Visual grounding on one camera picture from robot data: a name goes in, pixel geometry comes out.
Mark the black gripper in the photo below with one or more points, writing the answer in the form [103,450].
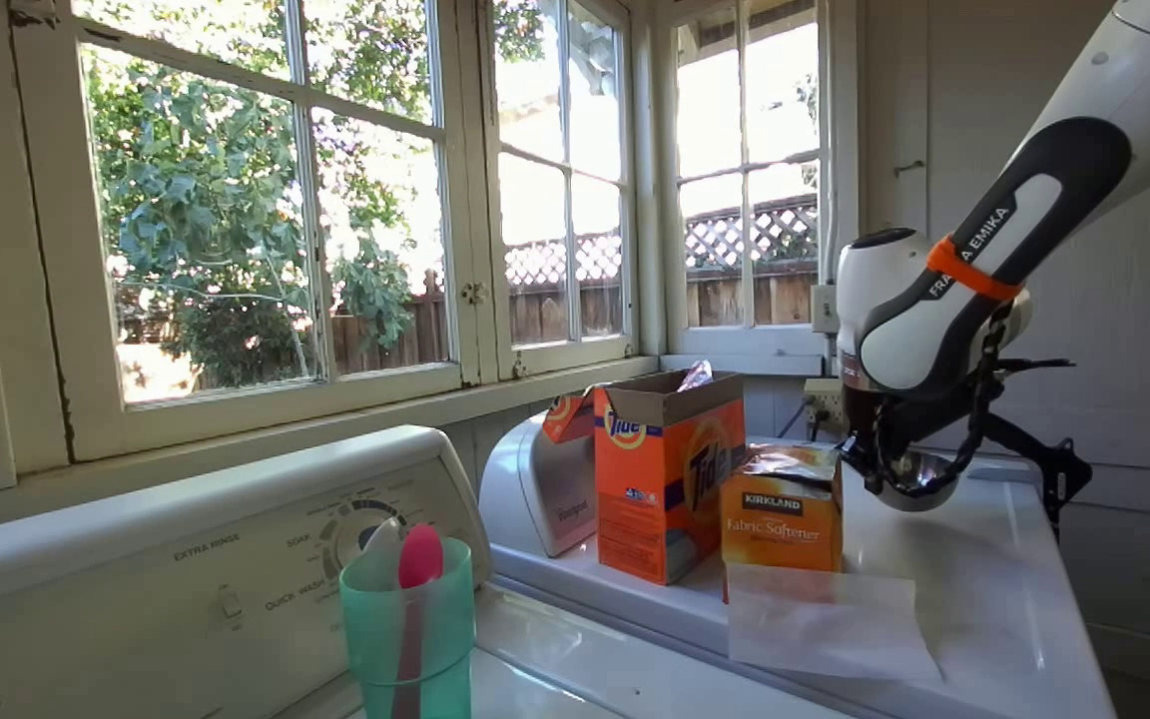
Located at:
[886,425]

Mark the pink spoon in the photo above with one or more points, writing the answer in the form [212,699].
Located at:
[422,565]

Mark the teal plastic cup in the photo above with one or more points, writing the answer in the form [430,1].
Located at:
[374,628]

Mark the silver metal bowl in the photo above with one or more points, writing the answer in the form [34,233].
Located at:
[921,481]

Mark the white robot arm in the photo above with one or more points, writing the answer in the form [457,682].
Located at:
[924,326]

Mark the white right washing machine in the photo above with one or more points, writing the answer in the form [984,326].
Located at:
[981,577]

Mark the white washing machine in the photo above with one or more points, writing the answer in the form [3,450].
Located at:
[981,577]
[217,597]

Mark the white left washing machine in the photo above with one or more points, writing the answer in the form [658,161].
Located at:
[217,597]

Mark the orange Kirkland softener box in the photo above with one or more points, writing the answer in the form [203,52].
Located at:
[783,507]

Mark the white dryer sheet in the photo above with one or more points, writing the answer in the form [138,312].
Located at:
[830,624]

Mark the orange Tide detergent box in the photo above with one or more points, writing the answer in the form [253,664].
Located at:
[659,445]

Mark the white wall outlet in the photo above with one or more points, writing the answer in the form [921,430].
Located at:
[826,398]

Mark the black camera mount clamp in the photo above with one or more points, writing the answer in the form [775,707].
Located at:
[1065,469]

